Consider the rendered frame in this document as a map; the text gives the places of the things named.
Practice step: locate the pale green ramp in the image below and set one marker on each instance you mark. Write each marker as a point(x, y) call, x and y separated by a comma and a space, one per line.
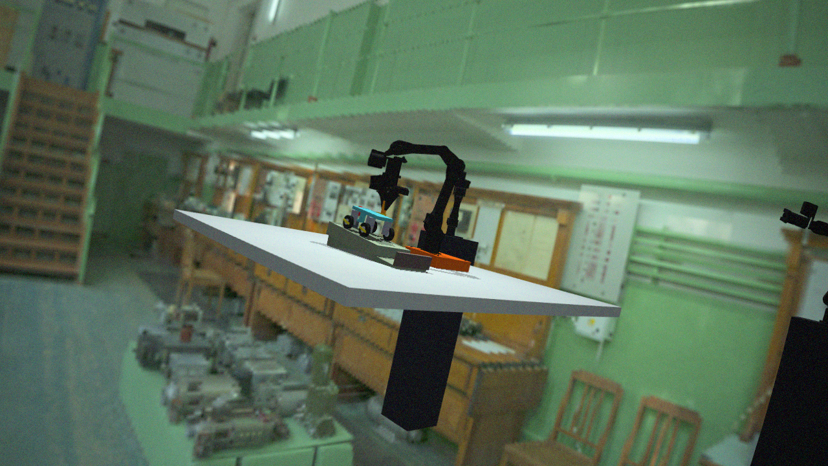
point(376, 248)

